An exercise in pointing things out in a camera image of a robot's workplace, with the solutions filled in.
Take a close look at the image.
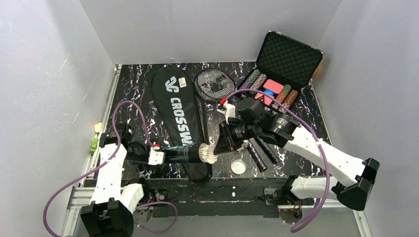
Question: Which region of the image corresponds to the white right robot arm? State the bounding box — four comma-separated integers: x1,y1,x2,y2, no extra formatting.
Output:
213,98,380,211

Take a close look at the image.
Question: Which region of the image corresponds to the black racket cover bag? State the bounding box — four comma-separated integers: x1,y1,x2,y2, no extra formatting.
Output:
151,66,213,183

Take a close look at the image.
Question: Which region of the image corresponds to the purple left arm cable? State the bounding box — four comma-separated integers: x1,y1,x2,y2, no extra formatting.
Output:
42,100,178,237

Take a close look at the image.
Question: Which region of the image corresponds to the white tube lid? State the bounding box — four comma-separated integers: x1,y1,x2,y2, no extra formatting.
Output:
231,159,247,175

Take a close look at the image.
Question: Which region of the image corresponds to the blue dealer chip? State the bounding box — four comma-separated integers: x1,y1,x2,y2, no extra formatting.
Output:
264,89,274,97

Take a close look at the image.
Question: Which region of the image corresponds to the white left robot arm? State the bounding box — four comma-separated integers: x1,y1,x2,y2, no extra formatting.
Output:
81,132,145,237

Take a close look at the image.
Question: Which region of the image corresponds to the pink card deck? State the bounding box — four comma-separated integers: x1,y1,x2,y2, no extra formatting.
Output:
254,79,284,106

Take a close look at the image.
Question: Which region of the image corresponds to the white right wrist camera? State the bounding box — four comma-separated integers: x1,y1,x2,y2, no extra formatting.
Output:
216,98,236,124

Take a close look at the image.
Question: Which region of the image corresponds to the green clip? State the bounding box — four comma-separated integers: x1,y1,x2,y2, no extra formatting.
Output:
89,138,99,155

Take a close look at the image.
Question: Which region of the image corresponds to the white feather shuttlecock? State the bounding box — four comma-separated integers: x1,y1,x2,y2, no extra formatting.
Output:
199,143,218,164

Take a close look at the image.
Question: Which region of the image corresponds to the clear shuttlecock tube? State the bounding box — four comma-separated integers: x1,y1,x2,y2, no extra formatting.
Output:
162,144,202,163

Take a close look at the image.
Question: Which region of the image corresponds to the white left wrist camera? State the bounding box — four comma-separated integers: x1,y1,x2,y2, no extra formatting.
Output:
147,144,165,166

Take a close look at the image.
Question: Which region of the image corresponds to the poker chip row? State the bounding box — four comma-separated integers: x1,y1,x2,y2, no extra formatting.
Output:
271,84,292,109
239,69,261,89
282,90,298,109
250,74,267,90

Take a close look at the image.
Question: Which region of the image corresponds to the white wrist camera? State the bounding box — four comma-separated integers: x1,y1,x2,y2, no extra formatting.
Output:
147,144,165,166
216,98,236,124

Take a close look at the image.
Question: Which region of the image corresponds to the black poker chip case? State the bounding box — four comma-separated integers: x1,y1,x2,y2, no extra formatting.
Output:
238,30,325,115

